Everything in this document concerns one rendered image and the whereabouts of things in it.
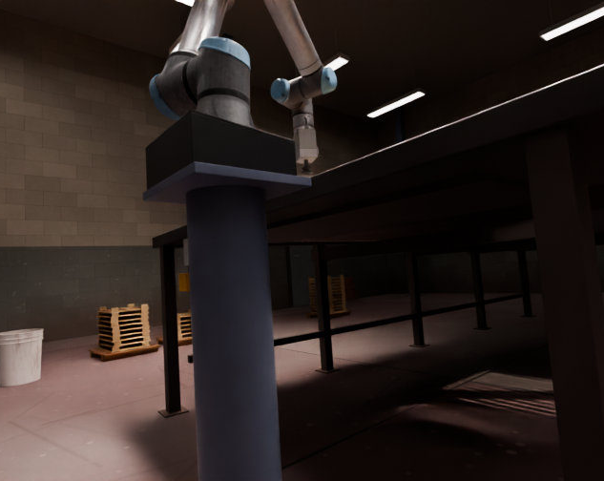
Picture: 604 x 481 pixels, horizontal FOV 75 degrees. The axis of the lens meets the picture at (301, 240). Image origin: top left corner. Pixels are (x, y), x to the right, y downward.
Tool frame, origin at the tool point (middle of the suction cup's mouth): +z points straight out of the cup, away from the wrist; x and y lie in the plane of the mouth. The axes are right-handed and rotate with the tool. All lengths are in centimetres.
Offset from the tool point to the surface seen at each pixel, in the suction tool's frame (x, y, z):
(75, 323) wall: 215, 464, 83
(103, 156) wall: 178, 482, -156
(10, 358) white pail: 177, 195, 83
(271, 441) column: 26, -55, 69
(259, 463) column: 29, -56, 72
